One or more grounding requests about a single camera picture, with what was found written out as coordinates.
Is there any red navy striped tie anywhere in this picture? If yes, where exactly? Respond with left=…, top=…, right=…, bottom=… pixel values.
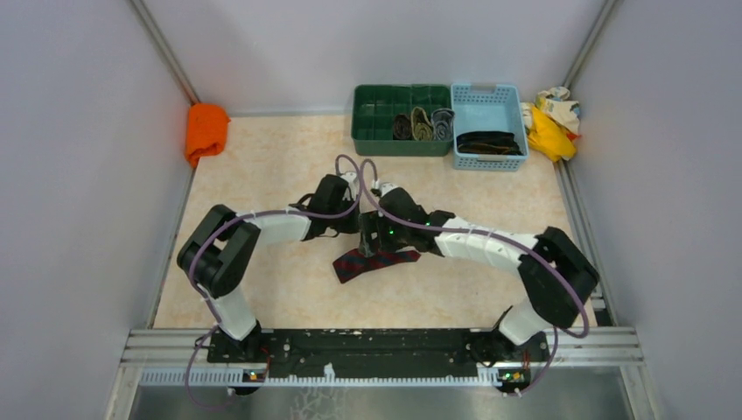
left=332, top=248, right=421, bottom=284

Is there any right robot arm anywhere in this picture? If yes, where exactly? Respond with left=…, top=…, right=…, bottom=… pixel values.
left=363, top=183, right=599, bottom=361

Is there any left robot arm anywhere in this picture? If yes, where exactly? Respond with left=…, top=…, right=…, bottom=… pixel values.
left=176, top=171, right=360, bottom=362

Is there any dark brown rolled tie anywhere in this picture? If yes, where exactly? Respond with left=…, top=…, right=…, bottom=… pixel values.
left=392, top=114, right=413, bottom=141

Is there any green compartment organizer tray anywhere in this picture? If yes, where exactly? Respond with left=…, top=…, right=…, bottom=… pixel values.
left=351, top=84, right=452, bottom=157

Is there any olive rolled tie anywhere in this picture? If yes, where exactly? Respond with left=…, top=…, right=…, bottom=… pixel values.
left=409, top=107, right=434, bottom=141

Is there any grey rolled tie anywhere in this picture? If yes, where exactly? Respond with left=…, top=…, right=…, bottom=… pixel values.
left=430, top=108, right=455, bottom=142

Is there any black tie in basket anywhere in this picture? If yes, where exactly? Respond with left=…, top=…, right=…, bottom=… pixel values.
left=456, top=130, right=523, bottom=156

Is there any orange folded cloth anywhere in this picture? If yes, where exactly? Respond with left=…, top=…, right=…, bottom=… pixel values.
left=184, top=103, right=230, bottom=169

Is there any light blue plastic basket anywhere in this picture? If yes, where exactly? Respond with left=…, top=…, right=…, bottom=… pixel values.
left=451, top=83, right=529, bottom=172

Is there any yellow crumpled cloth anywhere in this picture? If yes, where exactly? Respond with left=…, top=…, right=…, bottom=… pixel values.
left=528, top=105, right=578, bottom=163

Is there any white patterned crumpled cloth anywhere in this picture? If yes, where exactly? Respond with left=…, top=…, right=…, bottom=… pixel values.
left=521, top=87, right=581, bottom=136

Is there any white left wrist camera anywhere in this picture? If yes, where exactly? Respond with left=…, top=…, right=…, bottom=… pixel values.
left=339, top=171, right=360, bottom=201

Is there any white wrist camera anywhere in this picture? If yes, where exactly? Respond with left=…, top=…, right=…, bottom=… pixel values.
left=339, top=171, right=360, bottom=201
left=371, top=180, right=398, bottom=199

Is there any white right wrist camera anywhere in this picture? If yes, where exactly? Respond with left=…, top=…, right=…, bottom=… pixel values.
left=371, top=180, right=398, bottom=199

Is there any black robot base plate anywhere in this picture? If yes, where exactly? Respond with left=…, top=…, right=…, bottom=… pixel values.
left=206, top=328, right=550, bottom=379

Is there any white slotted cable duct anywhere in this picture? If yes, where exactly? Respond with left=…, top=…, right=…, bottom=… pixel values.
left=139, top=367, right=502, bottom=388

